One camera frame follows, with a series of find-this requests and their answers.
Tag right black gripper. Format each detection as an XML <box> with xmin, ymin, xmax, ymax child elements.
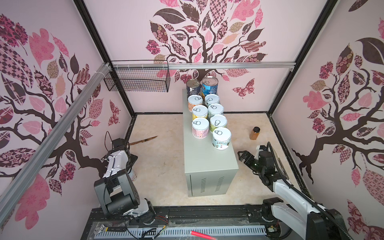
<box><xmin>238</xmin><ymin>150</ymin><xmax>264</xmax><ymax>176</ymax></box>

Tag pink cartoon label can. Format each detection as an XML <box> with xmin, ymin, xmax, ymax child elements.
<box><xmin>129</xmin><ymin>171</ymin><xmax>137</xmax><ymax>182</ymax></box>

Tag green label tin can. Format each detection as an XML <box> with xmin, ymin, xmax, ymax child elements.
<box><xmin>210</xmin><ymin>114</ymin><xmax>228</xmax><ymax>133</ymax></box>

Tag pink label tin can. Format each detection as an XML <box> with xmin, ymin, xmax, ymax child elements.
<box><xmin>192</xmin><ymin>118</ymin><xmax>210</xmax><ymax>139</ymax></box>

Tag white can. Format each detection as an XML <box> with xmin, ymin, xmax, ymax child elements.
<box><xmin>212</xmin><ymin>127</ymin><xmax>232</xmax><ymax>151</ymax></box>
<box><xmin>208</xmin><ymin>104</ymin><xmax>224</xmax><ymax>118</ymax></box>

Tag yellow label tin can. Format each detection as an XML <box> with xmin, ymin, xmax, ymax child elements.
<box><xmin>192</xmin><ymin>105</ymin><xmax>208</xmax><ymax>120</ymax></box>

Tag patterned can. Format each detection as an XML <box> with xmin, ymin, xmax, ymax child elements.
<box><xmin>205</xmin><ymin>94</ymin><xmax>220</xmax><ymax>108</ymax></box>

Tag orange label can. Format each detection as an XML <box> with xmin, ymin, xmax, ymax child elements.
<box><xmin>188</xmin><ymin>95</ymin><xmax>203</xmax><ymax>112</ymax></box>

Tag blue label tin can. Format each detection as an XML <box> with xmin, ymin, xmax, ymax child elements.
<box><xmin>201</xmin><ymin>76</ymin><xmax>219</xmax><ymax>97</ymax></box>

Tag dark label tin can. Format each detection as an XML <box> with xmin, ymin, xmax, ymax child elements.
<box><xmin>186</xmin><ymin>79</ymin><xmax>201</xmax><ymax>97</ymax></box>

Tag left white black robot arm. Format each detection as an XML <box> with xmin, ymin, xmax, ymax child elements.
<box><xmin>94</xmin><ymin>150</ymin><xmax>156</xmax><ymax>225</ymax></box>

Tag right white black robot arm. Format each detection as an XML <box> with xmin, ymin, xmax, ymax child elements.
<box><xmin>238</xmin><ymin>148</ymin><xmax>352</xmax><ymax>240</ymax></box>

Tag grey metal cabinet counter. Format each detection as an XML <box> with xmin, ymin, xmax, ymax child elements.
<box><xmin>182</xmin><ymin>89</ymin><xmax>239</xmax><ymax>198</ymax></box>

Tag copper table knife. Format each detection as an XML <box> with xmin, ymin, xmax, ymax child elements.
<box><xmin>129</xmin><ymin>136</ymin><xmax>158</xmax><ymax>146</ymax></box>

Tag amber jar black lid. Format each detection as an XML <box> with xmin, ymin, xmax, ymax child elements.
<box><xmin>250</xmin><ymin>127</ymin><xmax>261</xmax><ymax>140</ymax></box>

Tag metal tongs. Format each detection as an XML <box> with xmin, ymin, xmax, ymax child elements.
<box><xmin>273</xmin><ymin>149</ymin><xmax>290</xmax><ymax>180</ymax></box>

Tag pink marker pen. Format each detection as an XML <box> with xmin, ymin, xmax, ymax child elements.
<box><xmin>191</xmin><ymin>231</ymin><xmax>217</xmax><ymax>240</ymax></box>

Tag diagonal aluminium bar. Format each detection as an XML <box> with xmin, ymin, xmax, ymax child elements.
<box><xmin>1</xmin><ymin>63</ymin><xmax>112</xmax><ymax>224</ymax></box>

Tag horizontal aluminium bar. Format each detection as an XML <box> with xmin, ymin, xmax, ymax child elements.
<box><xmin>113</xmin><ymin>62</ymin><xmax>296</xmax><ymax>70</ymax></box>

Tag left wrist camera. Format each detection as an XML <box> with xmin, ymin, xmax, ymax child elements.
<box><xmin>112</xmin><ymin>138</ymin><xmax>128</xmax><ymax>152</ymax></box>

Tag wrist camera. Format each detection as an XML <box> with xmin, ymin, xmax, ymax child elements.
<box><xmin>112</xmin><ymin>138</ymin><xmax>128</xmax><ymax>152</ymax></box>
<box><xmin>257</xmin><ymin>145</ymin><xmax>275</xmax><ymax>169</ymax></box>

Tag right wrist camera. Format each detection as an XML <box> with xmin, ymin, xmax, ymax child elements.
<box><xmin>257</xmin><ymin>145</ymin><xmax>275</xmax><ymax>169</ymax></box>

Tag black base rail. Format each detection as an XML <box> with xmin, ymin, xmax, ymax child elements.
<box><xmin>82</xmin><ymin>204</ymin><xmax>303</xmax><ymax>240</ymax></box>

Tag black wire basket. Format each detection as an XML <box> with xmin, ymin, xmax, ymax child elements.
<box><xmin>104</xmin><ymin>60</ymin><xmax>171</xmax><ymax>92</ymax></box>

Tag white slotted cable duct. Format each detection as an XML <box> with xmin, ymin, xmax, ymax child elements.
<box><xmin>94</xmin><ymin>226</ymin><xmax>267</xmax><ymax>240</ymax></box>

